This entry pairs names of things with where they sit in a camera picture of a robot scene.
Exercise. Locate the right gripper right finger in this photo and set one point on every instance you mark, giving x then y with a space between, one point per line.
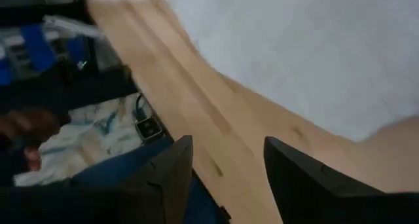
311 197

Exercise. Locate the person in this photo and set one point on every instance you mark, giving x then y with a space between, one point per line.
124 165

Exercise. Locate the small silver device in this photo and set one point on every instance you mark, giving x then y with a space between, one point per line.
149 129

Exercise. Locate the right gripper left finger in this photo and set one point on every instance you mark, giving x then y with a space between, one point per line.
163 191

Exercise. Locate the person's hand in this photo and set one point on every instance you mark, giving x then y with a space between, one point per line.
29 122

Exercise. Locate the white checked towel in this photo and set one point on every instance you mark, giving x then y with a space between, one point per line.
311 53

